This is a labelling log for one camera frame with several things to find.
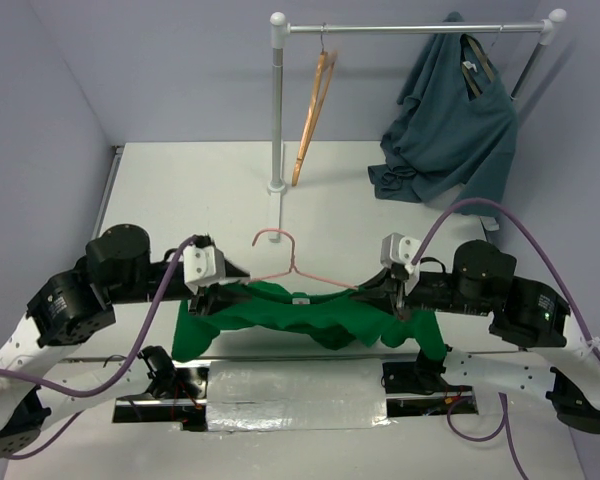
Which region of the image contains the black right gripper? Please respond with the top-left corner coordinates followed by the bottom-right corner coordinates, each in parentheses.
top-left (344, 263), bottom-right (486, 319)

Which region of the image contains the green t shirt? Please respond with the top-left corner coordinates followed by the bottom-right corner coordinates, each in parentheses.
top-left (171, 282), bottom-right (447, 362)

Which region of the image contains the pink wire hanger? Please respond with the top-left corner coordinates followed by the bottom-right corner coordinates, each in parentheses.
top-left (249, 227), bottom-right (358, 290)

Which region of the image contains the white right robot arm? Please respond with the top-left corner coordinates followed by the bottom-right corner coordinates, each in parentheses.
top-left (344, 234), bottom-right (600, 434)

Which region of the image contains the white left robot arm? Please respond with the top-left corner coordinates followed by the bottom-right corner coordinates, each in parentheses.
top-left (0, 224), bottom-right (251, 459)

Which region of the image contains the teal t shirt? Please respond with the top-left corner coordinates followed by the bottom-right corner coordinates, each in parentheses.
top-left (368, 32), bottom-right (518, 203)

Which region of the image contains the wooden hanger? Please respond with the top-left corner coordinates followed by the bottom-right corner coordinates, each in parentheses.
top-left (291, 23), bottom-right (338, 187)

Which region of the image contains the dark hanger with teal shirt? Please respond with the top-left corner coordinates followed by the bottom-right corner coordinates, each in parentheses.
top-left (459, 33), bottom-right (508, 102)

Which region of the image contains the white metal clothes rack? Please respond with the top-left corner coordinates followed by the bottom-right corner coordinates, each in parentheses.
top-left (266, 8), bottom-right (569, 244)

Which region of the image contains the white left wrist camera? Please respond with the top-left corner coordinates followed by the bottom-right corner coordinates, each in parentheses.
top-left (182, 236), bottom-right (226, 294)

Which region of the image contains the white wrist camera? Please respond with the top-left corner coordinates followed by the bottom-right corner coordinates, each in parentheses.
top-left (182, 236), bottom-right (226, 294)
top-left (380, 233), bottom-right (422, 274)

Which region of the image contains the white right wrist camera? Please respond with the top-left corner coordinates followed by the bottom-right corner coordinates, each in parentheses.
top-left (380, 233), bottom-right (422, 274)

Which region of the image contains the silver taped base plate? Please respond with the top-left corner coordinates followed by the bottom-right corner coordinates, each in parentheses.
top-left (112, 354), bottom-right (478, 433)

